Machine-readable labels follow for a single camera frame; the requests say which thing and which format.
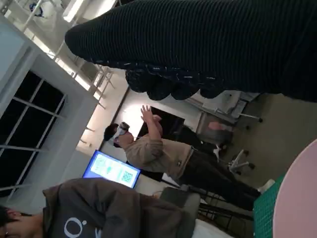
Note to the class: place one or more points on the person wearing headset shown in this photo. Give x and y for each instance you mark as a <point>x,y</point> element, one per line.
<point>153,153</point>

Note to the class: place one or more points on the black knitted gloved right hand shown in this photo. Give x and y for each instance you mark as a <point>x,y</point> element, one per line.
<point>198,44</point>

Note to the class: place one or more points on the grey metal cabinet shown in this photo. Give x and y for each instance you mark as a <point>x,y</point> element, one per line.
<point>210,134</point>

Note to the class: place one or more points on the dark ceiling camera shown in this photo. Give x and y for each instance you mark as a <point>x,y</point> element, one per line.
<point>37,8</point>

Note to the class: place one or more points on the white swivel chair base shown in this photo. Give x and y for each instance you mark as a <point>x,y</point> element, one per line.
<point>239,162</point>

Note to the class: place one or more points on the pink bowl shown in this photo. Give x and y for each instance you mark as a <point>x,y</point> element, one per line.
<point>302,193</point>

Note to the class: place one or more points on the computer monitor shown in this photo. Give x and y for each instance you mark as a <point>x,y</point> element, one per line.
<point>109,168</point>

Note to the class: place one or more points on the seated person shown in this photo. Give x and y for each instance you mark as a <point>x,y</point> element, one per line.
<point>99,210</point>

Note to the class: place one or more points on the white VR headset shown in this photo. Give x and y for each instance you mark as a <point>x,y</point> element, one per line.
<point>121,130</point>

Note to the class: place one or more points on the grey white rolling chair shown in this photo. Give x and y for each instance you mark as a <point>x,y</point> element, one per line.
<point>223,104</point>

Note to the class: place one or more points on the green cutting mat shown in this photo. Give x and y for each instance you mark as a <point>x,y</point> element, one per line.
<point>265,213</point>

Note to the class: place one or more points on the black wall screen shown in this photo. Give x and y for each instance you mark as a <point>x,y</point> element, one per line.
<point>173,124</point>

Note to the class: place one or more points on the dark paned window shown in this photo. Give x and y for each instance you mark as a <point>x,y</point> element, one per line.
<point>24,119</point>

